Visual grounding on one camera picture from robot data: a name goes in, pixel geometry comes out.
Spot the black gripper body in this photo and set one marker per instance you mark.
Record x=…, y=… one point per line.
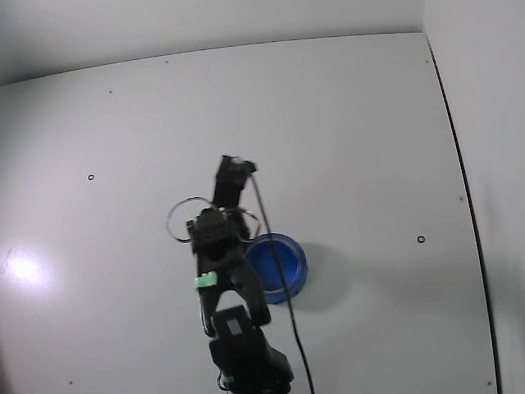
x=228, y=183

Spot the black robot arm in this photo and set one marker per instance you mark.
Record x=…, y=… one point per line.
x=246, y=344

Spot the blue tape roll bin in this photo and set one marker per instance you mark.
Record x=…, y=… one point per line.
x=293, y=267

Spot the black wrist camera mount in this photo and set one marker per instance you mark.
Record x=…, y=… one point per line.
x=229, y=184

